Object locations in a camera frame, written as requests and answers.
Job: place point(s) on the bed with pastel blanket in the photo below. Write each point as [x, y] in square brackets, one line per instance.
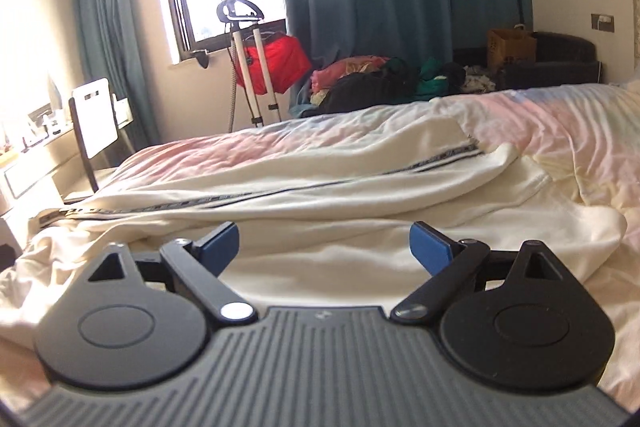
[575, 132]

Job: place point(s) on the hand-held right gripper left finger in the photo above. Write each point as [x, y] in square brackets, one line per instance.
[222, 242]

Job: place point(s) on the narrow teal curtain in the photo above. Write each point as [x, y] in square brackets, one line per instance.
[110, 32]

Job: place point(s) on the black clothes pile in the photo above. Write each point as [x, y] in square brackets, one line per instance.
[365, 92]

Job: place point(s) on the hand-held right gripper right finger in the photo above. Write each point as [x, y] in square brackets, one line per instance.
[427, 247]

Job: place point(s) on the pink clothes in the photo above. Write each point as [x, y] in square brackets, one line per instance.
[345, 69]

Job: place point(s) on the patterned light cloth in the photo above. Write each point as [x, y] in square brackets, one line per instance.
[480, 81]

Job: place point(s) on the white backed dark chair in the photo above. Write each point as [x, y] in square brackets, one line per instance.
[95, 117]

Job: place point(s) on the dark armchair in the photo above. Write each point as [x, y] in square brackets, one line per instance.
[565, 57]

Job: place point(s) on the standing garment steamer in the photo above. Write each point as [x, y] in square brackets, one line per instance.
[243, 62]

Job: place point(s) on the white dressing table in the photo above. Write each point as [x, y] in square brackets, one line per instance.
[30, 172]

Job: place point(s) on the brown cardboard box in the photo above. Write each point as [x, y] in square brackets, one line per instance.
[510, 49]

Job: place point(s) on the green garment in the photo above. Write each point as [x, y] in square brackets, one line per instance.
[430, 84]

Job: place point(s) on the black object on sill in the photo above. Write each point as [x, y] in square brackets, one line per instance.
[201, 58]

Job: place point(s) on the red cloth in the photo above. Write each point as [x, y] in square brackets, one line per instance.
[287, 62]

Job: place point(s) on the white wall box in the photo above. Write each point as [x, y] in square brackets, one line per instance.
[123, 109]

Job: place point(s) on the wall socket plate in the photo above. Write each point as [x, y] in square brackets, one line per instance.
[602, 22]

